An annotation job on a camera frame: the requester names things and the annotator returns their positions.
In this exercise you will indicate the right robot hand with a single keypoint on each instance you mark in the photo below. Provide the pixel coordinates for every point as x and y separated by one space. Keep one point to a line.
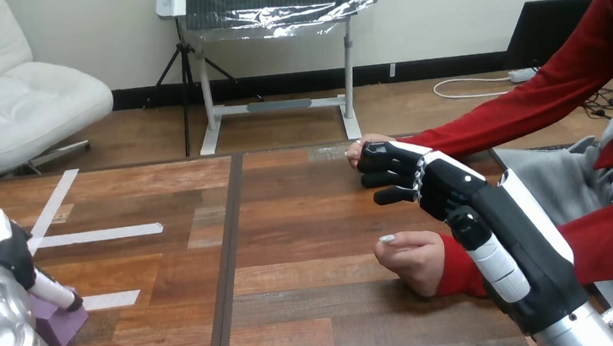
515 241

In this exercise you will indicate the person's hand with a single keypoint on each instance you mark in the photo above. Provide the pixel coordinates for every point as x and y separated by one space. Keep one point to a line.
370 139
413 262

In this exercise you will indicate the purple block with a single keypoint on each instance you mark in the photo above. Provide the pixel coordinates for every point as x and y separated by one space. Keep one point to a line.
60 327

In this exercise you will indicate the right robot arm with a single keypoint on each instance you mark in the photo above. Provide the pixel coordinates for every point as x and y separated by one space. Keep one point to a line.
574 331

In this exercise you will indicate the white desk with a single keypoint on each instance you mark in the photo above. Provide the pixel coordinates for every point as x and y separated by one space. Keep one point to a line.
277 106

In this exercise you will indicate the white cushioned chair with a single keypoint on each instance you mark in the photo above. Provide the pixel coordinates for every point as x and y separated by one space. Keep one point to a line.
8 105

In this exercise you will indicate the foil sheet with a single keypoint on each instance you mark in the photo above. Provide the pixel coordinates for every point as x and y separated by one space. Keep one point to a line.
291 18

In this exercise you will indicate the white power strip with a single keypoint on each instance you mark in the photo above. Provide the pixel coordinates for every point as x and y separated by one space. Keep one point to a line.
522 76

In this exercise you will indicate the black tripod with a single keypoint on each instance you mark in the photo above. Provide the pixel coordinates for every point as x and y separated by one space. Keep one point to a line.
185 93

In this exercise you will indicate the dark screen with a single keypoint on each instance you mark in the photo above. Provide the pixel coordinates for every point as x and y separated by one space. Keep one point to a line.
548 30

